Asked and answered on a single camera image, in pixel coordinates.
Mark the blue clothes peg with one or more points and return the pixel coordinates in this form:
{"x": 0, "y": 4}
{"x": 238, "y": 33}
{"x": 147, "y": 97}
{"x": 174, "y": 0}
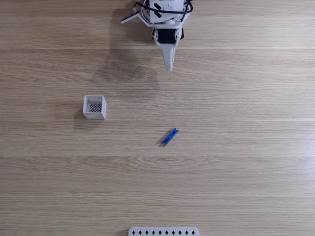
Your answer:
{"x": 169, "y": 137}

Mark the small white lattice crate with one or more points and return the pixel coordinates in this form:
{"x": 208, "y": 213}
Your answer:
{"x": 94, "y": 108}

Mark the white perforated plate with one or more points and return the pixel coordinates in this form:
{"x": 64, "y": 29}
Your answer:
{"x": 163, "y": 231}

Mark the black camera board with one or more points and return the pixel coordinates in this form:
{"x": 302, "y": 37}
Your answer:
{"x": 130, "y": 17}

